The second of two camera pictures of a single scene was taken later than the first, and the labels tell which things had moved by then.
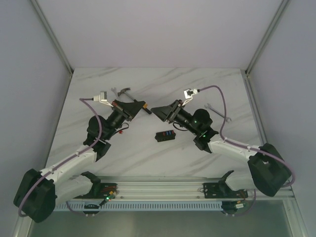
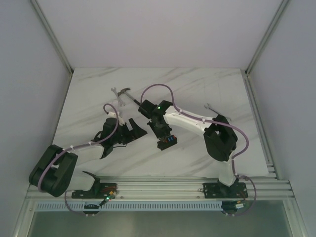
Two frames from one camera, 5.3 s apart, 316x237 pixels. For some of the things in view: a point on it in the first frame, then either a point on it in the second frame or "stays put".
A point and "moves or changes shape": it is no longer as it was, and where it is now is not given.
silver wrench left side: [114, 90] stays put
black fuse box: [165, 135] moves or changes shape
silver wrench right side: [210, 107] stays put
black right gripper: [163, 112] to [165, 133]
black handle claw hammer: [123, 91] stays put
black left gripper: [124, 111] to [129, 133]
